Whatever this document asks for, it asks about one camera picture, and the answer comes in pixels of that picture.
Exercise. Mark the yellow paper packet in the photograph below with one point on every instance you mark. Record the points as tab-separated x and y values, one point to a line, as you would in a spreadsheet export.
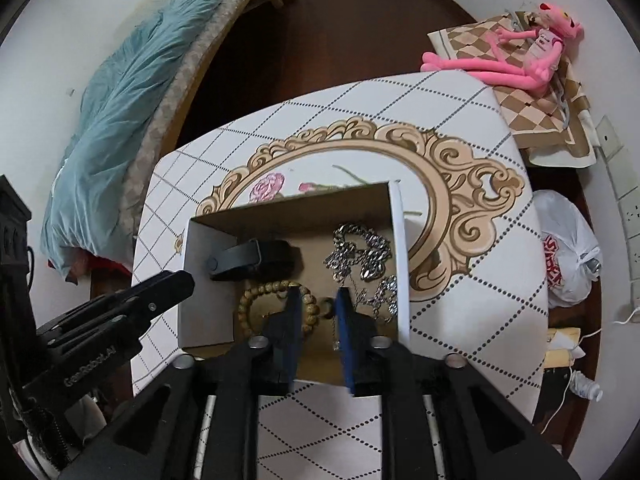
562	342

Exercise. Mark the teal duvet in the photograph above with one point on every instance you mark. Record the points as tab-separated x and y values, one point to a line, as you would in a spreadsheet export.
115	135

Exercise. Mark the white power strip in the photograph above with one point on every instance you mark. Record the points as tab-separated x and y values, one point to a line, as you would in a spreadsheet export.
612	140

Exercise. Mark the red bed sheet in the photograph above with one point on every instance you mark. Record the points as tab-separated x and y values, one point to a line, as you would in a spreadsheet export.
105	262

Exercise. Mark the black smart band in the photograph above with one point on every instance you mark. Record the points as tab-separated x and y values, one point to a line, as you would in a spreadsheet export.
235	260

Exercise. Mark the white patterned table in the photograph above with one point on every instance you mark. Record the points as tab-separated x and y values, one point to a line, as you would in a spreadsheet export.
500	285

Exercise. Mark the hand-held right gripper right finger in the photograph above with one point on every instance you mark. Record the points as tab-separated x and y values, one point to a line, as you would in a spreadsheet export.
345	340

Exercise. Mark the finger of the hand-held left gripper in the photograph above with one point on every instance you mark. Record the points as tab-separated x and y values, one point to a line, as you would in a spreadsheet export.
160	290

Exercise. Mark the cardboard box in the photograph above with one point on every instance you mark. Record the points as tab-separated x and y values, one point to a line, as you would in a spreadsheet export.
210	320

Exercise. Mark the beige patterned mattress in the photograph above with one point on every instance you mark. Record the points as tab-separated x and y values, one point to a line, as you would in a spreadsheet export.
170	120

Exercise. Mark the patterned cushion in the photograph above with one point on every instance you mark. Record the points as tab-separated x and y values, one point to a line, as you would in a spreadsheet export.
530	115

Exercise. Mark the white plastic bag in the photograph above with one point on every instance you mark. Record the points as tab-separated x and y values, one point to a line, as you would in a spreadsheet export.
560	220

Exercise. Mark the pink plush toy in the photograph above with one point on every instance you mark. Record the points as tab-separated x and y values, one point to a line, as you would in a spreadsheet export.
500	67

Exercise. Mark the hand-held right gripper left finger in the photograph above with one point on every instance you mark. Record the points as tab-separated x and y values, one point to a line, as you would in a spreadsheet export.
292	330

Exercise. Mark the small white bottle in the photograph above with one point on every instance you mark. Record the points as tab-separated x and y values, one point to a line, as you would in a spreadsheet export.
585	385

